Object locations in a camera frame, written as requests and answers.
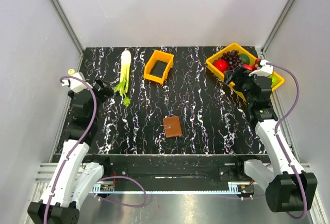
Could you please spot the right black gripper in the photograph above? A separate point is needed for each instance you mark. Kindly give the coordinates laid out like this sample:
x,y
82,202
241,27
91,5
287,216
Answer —
x,y
240,72

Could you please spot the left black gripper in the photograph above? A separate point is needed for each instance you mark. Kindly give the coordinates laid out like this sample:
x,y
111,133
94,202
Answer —
x,y
105,92

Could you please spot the small orange plastic bin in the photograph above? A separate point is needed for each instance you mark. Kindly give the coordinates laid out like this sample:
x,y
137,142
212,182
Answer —
x,y
158,66

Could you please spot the brown leather card holder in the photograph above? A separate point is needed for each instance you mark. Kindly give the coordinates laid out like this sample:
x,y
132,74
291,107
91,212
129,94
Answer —
x,y
172,126

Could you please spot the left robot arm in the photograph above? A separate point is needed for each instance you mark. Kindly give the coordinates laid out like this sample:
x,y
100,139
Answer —
x,y
67,190

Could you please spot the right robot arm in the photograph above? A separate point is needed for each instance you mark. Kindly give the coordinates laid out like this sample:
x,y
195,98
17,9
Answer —
x,y
287,186

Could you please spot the red pomegranate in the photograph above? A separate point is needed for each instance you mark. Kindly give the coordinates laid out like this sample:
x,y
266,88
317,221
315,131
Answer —
x,y
248,67

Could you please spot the dark green avocado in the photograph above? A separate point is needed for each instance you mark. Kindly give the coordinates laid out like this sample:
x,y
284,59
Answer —
x,y
244,59

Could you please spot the dark purple grape bunch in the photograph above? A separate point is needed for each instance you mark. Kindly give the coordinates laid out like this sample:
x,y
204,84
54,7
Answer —
x,y
232,58

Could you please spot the red lychee cluster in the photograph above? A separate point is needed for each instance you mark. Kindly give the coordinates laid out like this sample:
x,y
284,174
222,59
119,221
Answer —
x,y
257,63

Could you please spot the red apple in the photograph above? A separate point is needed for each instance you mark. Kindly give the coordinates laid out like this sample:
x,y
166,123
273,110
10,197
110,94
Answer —
x,y
221,65

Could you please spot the green apple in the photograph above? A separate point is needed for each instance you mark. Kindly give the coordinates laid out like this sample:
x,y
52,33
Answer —
x,y
274,79

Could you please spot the large yellow fruit tray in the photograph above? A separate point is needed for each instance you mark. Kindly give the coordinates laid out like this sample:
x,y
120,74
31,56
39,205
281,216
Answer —
x,y
235,46

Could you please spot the yellow juice bottle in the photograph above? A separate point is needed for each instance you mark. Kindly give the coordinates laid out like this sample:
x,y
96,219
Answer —
x,y
71,71

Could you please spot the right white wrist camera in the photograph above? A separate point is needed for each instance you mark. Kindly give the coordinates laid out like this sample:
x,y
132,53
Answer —
x,y
264,70

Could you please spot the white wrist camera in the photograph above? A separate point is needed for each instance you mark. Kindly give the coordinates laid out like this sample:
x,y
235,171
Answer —
x,y
73,84
264,70

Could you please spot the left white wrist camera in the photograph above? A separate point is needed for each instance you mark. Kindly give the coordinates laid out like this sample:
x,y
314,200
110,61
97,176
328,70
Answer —
x,y
73,84

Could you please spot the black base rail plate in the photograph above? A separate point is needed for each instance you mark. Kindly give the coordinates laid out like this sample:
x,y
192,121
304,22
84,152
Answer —
x,y
214,167

